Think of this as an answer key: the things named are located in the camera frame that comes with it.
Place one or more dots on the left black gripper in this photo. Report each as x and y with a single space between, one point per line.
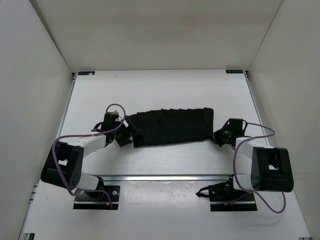
131 128

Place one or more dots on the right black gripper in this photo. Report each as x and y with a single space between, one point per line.
216 135

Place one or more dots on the black pleated skirt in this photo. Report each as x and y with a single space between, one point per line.
172 126

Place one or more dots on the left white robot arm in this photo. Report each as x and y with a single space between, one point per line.
63 166

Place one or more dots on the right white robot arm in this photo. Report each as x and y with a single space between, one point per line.
270 169

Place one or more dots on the right blue corner label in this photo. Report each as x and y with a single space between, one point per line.
234 71

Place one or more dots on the blue corner label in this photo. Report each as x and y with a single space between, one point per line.
86 73
234 71

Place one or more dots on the left blue corner label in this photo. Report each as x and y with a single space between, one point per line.
86 73

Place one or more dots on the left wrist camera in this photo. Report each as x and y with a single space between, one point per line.
115 112

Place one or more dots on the aluminium front rail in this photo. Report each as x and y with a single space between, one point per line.
166 178

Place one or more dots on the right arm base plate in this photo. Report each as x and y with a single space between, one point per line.
223 197

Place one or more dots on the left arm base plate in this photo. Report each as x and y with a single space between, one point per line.
99 200

